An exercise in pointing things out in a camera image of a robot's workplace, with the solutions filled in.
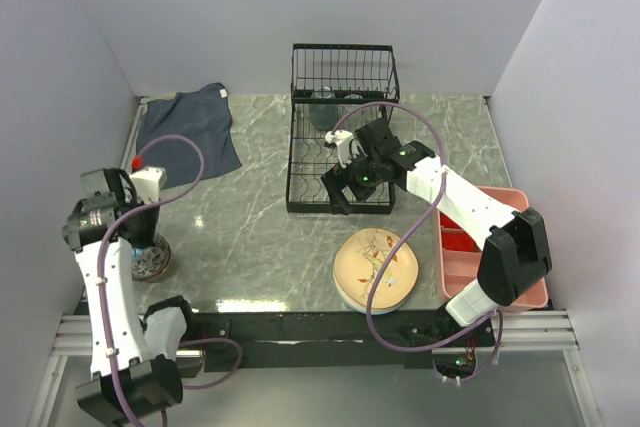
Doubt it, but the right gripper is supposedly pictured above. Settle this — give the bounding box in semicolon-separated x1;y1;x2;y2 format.
322;146;383;216

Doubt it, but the blue grey ceramic mug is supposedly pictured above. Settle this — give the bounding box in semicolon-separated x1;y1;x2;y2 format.
309;86;338;131

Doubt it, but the pink floral leaf-pattern bowl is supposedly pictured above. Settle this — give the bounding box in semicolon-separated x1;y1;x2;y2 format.
131;234;171;282

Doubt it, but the clear glass cup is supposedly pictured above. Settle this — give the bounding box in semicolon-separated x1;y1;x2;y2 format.
342;93;365;114

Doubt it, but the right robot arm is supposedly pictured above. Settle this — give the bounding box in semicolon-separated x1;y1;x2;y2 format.
322;119;552;345

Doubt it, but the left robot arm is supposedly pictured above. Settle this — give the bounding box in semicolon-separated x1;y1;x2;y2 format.
62;167;200;426

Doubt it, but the beige bird pattern plate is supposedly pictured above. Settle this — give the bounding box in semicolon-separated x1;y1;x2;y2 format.
333;228;419;314

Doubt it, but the dark blue cloth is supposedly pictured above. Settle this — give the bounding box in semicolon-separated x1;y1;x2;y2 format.
136;83;241;189

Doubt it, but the red item in tray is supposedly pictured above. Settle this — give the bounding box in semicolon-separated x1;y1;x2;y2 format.
439;213;479;252

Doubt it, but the light blue plate underneath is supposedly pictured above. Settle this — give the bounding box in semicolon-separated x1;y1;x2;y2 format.
331;266;416;317

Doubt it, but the pink compartment tray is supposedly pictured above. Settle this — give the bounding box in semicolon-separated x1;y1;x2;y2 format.
433;212;549;312

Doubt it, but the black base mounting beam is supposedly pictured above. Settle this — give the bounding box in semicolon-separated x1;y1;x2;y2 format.
181;310;497;372

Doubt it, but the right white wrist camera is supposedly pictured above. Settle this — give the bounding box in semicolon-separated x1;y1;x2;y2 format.
325;130;354;168

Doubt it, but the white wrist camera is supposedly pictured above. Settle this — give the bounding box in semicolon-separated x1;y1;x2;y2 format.
325;130;354;168
129;156;167;204

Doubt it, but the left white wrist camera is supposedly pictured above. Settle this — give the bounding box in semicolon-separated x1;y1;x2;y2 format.
129;156;167;204

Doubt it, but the black wire dish rack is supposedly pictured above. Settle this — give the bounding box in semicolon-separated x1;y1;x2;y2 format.
285;42;400;214

